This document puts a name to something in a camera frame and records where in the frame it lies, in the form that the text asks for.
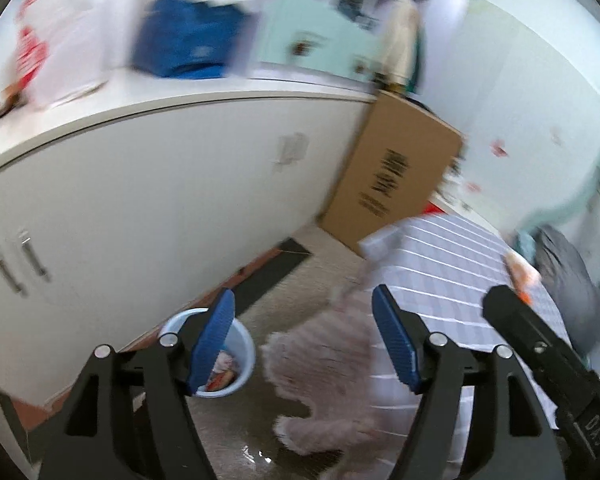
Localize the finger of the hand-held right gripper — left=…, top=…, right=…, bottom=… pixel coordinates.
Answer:
left=482, top=284, right=600, bottom=418

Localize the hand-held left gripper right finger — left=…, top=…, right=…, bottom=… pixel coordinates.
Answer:
left=371, top=284, right=567, bottom=480

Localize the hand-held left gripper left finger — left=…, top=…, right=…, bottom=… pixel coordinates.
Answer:
left=37, top=288, right=237, bottom=480

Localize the light blue waste bin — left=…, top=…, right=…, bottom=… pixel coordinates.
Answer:
left=158, top=308, right=256, bottom=399

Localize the grey clothing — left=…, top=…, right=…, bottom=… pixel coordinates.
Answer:
left=532, top=224, right=600, bottom=367

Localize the pink fluffy blanket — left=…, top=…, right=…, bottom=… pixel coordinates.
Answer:
left=259, top=279, right=422, bottom=462

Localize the black floor strip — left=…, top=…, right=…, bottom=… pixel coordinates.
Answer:
left=234, top=237, right=314, bottom=312

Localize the grey checked bedsheet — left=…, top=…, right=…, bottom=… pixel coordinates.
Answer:
left=357, top=212, right=582, bottom=480

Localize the teal cloth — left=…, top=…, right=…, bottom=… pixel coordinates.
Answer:
left=512, top=229, right=539, bottom=261

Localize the white cabinet with counter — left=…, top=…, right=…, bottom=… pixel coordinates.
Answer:
left=0, top=67, right=382, bottom=412

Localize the tall cardboard box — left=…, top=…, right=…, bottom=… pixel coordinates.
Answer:
left=319, top=88, right=465, bottom=256

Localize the pile of clothes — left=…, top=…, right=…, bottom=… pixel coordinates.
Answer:
left=442, top=157, right=469, bottom=197

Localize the white wardrobe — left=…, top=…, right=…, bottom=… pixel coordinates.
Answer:
left=420, top=0, right=600, bottom=232

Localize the dark green hanging garment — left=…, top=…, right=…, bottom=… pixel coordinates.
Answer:
left=412, top=19, right=429, bottom=94

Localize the beige hanging jacket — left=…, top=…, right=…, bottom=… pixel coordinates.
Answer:
left=379, top=0, right=422, bottom=94

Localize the blue plastic bag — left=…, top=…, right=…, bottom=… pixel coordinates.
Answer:
left=129, top=0, right=254, bottom=81

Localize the colourful packet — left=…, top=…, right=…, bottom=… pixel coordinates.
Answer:
left=0, top=82, right=29, bottom=129

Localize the mint green drawer cabinet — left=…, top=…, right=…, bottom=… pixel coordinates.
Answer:
left=252, top=0, right=387, bottom=84

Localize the white bag with red print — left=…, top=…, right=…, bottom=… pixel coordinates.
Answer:
left=12, top=0, right=112, bottom=109

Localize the mint green bed frame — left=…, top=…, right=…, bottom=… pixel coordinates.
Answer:
left=517, top=129, right=600, bottom=232

